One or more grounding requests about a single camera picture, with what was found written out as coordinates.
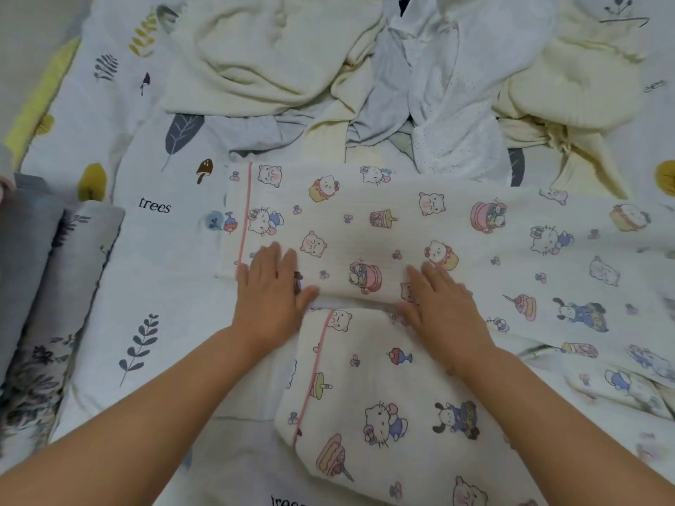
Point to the person's left hand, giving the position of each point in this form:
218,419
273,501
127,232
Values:
269,305

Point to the person's right hand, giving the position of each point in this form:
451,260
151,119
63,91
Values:
448,321

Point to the cartoon print pyjama trousers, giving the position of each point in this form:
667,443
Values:
475,237

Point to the bed with leaf print bedding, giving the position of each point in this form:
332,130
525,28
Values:
158,268

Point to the light blue denim jeans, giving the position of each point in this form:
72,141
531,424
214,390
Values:
21,258

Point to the white dotted blouse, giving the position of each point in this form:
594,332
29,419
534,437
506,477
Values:
454,68

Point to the person's right forearm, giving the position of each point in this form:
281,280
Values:
570,437

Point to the person's left forearm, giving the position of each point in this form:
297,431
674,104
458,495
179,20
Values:
127,437

